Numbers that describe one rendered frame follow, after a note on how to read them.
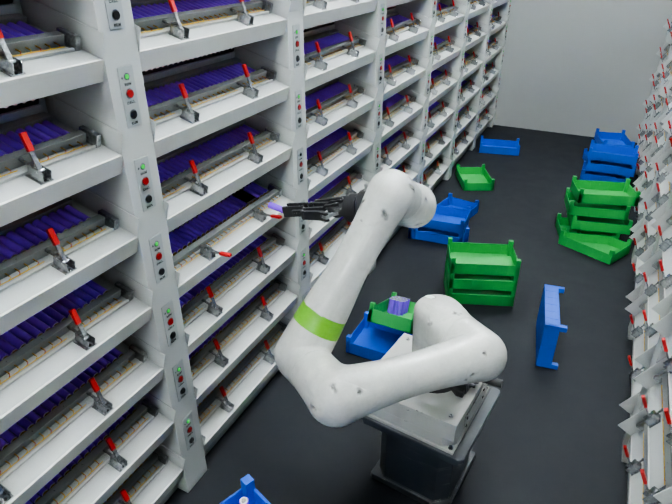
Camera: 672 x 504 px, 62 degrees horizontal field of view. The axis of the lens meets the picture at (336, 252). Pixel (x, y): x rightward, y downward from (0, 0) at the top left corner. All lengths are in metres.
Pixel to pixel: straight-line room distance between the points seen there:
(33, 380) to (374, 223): 0.77
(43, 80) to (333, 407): 0.81
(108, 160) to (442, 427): 1.03
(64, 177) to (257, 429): 1.16
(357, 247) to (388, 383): 0.30
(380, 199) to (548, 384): 1.30
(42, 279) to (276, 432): 1.05
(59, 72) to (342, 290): 0.69
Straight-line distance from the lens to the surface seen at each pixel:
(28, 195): 1.14
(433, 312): 1.47
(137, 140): 1.30
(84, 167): 1.22
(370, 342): 2.36
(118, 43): 1.25
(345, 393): 1.16
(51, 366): 1.32
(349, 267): 1.23
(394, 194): 1.21
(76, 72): 1.19
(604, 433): 2.19
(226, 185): 1.57
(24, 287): 1.22
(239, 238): 1.69
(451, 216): 3.27
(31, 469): 1.40
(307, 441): 1.97
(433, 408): 1.55
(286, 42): 1.78
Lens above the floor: 1.46
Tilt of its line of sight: 29 degrees down
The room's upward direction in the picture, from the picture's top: straight up
